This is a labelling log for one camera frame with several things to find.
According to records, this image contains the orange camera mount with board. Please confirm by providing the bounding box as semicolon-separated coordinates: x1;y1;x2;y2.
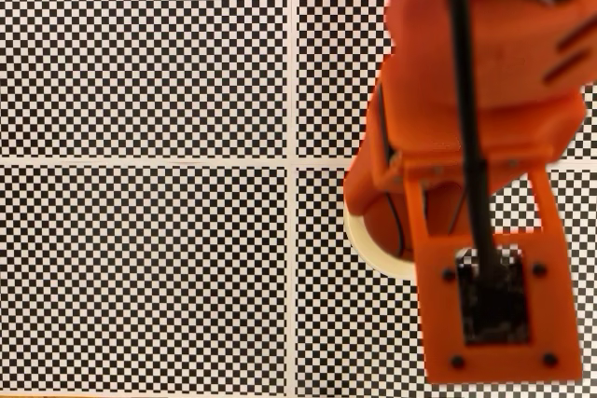
403;162;585;385

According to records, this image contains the cream paper cup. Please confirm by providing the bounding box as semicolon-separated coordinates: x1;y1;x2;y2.
343;209;417;281

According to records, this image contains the small orange basketball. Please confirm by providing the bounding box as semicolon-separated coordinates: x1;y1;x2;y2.
362;181;467;260

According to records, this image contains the thick black camera cable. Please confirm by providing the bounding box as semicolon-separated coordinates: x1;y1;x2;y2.
442;0;507;278

